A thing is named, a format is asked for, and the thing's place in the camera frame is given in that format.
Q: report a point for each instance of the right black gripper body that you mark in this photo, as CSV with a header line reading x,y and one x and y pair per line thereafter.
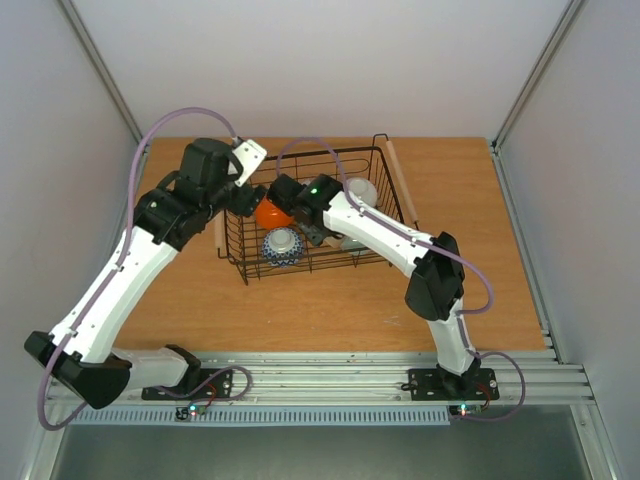
x,y
310,230

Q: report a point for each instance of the aluminium rail frame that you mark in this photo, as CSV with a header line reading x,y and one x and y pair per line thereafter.
x,y
374,378

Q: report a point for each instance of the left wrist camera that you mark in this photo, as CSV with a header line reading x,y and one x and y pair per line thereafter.
x,y
245,160

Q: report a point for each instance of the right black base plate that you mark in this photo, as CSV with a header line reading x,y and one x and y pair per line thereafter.
x,y
430,384

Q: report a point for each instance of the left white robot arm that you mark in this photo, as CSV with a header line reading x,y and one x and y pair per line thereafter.
x,y
79,352

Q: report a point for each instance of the red patterned bowl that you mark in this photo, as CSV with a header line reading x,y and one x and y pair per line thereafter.
x,y
282,247

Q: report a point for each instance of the small circuit board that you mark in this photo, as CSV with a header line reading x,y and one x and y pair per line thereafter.
x,y
190,412
465,410

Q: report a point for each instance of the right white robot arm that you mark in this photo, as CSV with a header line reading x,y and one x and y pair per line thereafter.
x,y
327,207

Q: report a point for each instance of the left small circuit board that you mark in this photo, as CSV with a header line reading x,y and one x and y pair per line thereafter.
x,y
190,412

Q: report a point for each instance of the plain white bottom bowl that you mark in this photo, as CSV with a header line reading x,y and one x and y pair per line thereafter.
x,y
335,242

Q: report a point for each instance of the black wire dish rack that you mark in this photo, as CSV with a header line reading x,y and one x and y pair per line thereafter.
x,y
242,240

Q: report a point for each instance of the orange bowl white inside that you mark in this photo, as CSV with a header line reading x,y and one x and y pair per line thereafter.
x,y
270,217

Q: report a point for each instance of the white ceramic bowl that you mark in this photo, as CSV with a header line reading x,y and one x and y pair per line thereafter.
x,y
363,189

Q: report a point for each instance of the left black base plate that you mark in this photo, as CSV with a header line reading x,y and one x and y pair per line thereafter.
x,y
204,385

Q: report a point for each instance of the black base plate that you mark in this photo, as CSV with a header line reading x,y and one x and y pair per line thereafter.
x,y
430,384
204,385

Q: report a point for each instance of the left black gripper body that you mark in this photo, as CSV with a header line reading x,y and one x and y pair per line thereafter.
x,y
245,204

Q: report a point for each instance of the right small circuit board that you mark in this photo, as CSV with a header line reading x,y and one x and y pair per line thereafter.
x,y
465,410

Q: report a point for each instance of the blue slotted cable duct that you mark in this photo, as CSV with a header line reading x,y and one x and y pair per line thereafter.
x,y
267,416

